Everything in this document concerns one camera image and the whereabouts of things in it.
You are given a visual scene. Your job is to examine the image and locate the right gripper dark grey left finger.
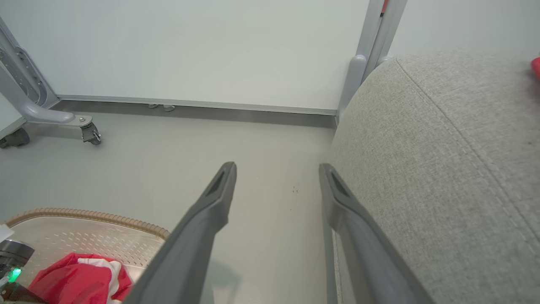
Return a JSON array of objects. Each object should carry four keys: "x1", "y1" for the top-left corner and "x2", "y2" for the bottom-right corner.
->
[{"x1": 122, "y1": 162, "x2": 237, "y2": 304}]

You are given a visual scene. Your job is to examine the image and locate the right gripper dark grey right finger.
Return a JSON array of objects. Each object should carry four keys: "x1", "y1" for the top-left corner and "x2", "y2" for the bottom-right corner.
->
[{"x1": 319, "y1": 163, "x2": 435, "y2": 304}]

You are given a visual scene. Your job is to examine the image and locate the grey fabric sofa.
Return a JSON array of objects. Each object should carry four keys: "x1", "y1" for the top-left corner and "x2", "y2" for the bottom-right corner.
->
[{"x1": 329, "y1": 49, "x2": 540, "y2": 304}]

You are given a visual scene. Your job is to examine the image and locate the white perforated basket brown rim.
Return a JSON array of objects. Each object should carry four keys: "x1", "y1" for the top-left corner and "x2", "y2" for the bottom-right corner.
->
[{"x1": 2, "y1": 208, "x2": 170, "y2": 304}]

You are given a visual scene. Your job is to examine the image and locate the red shorts white stripes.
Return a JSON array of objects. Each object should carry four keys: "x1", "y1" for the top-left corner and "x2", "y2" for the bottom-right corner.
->
[{"x1": 29, "y1": 252, "x2": 133, "y2": 304}]

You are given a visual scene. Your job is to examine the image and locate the black swivel caster wheel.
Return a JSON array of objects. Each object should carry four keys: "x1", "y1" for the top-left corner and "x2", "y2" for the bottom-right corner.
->
[
  {"x1": 0, "y1": 128, "x2": 30, "y2": 149},
  {"x1": 81, "y1": 122, "x2": 102, "y2": 146}
]

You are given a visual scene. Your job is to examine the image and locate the grey curved partition leg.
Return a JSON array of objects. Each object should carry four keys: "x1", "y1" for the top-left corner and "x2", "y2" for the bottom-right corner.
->
[{"x1": 0, "y1": 63, "x2": 92, "y2": 127}]

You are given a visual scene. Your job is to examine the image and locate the grey partition bottom rail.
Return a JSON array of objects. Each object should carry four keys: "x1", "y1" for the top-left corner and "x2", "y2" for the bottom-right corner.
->
[{"x1": 57, "y1": 95, "x2": 338, "y2": 117}]

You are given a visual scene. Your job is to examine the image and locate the grey metal bracket plate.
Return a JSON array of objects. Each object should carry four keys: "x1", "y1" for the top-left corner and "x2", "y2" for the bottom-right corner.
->
[{"x1": 0, "y1": 44, "x2": 48, "y2": 107}]

